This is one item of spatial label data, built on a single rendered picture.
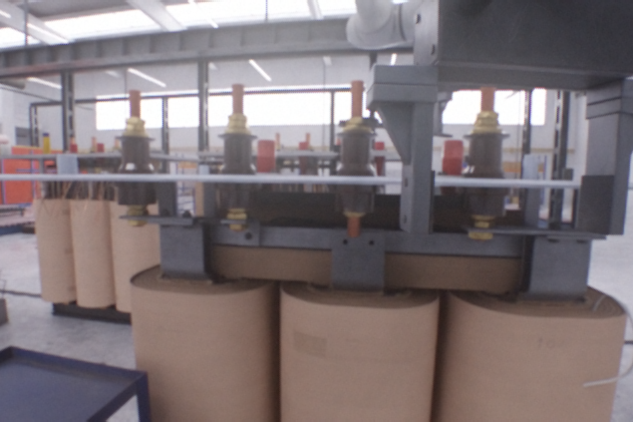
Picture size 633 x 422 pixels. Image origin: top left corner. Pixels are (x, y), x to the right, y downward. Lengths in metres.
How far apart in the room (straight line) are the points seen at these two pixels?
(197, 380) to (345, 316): 0.42
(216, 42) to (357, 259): 9.63
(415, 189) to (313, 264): 0.69
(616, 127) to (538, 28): 0.09
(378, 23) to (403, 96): 0.76
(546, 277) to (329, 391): 0.55
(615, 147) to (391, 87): 0.15
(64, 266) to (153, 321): 2.78
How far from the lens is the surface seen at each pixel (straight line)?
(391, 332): 0.79
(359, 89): 0.74
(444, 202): 1.10
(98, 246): 3.36
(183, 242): 0.88
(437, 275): 0.89
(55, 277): 3.73
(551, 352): 0.89
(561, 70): 0.25
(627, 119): 0.29
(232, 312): 0.86
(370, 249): 0.76
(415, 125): 0.21
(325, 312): 0.77
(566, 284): 0.89
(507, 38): 0.23
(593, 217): 0.29
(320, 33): 9.42
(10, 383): 1.09
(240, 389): 0.97
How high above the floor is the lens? 1.36
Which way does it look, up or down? 6 degrees down
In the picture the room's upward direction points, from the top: 1 degrees clockwise
